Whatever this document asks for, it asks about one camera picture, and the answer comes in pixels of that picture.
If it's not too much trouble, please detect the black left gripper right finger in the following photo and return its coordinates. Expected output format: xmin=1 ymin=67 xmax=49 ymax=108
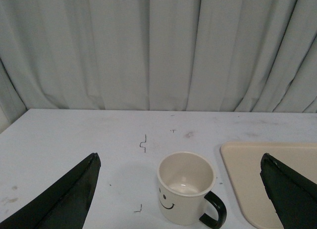
xmin=260 ymin=153 xmax=317 ymax=229

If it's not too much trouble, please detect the beige plastic tray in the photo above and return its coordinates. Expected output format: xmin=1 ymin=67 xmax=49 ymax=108
xmin=220 ymin=142 xmax=317 ymax=229

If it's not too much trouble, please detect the grey curtain backdrop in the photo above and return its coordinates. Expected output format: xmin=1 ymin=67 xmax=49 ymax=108
xmin=0 ymin=0 xmax=317 ymax=130

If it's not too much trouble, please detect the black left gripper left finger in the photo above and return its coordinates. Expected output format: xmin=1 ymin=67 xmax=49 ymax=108
xmin=0 ymin=153 xmax=101 ymax=229

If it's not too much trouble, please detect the cream smiley mug black handle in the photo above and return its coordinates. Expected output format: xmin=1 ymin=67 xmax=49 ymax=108
xmin=157 ymin=152 xmax=227 ymax=229

